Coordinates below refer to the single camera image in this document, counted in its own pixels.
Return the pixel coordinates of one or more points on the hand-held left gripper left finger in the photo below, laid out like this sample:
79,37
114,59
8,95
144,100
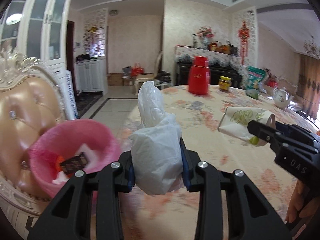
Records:
130,180

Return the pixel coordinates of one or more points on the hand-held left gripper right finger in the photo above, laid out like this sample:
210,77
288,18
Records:
186,177

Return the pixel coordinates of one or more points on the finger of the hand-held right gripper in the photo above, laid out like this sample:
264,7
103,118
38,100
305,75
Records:
297,133
262,132

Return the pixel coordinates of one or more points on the printed paper cup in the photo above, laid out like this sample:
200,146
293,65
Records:
237,120

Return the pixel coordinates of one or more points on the white plastic bag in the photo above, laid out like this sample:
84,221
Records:
155,150

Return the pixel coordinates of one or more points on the dark brown small box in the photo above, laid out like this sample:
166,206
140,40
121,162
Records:
73,165

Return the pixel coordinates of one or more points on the pink bag lined bin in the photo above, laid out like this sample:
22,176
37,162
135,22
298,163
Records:
75,135

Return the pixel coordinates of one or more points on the person's right hand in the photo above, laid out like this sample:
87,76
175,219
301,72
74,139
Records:
298,202

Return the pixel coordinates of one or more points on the white floral teapot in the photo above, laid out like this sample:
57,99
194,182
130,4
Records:
282,98

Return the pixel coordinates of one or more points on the brown patterned curtain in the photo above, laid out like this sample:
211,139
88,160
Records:
308,87

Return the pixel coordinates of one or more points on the green snack bag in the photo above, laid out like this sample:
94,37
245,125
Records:
255,80

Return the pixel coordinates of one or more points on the yellow lid glass jar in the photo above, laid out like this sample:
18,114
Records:
225,84

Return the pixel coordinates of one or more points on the red thermos jug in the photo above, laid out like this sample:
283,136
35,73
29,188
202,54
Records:
199,77

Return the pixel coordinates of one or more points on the black handbag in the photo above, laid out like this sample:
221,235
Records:
233,49

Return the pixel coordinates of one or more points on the chandelier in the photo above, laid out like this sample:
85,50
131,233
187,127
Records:
312,46

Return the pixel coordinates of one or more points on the white lattice partition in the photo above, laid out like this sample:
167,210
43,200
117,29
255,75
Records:
96,22
252,42

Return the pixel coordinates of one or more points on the orange basket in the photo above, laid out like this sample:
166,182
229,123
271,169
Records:
225,49

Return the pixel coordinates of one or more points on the brown woven basket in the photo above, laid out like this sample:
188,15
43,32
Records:
215,47

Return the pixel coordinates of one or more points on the black piano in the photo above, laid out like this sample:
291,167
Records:
182,75

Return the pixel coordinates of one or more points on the cardboard box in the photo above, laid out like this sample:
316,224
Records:
115,80

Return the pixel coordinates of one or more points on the white cushioned dining chair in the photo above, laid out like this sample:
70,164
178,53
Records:
147,80

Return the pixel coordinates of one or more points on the white patterned panel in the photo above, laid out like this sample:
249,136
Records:
71,97

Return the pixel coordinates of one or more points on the black bag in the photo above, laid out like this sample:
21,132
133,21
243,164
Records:
163,77

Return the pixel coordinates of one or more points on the red gift bag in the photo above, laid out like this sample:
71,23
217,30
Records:
137,70

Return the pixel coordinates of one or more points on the low white cabinet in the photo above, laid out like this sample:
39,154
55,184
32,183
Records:
91,77

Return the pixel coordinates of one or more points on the lace piano cover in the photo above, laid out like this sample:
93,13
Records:
185,53

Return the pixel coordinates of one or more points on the flower vase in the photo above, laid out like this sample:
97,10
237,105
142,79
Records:
205,36

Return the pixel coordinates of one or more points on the cream padded ornate chair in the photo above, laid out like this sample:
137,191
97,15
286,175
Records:
20,120

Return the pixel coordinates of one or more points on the black items pile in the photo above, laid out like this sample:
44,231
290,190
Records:
82,57

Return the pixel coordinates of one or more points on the dark wooden door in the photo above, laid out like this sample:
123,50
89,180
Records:
71,45

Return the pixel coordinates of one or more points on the tall white glass cabinet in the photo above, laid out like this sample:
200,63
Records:
40,17

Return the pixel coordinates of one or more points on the red knot wall hanging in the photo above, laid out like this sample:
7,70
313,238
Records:
243,37

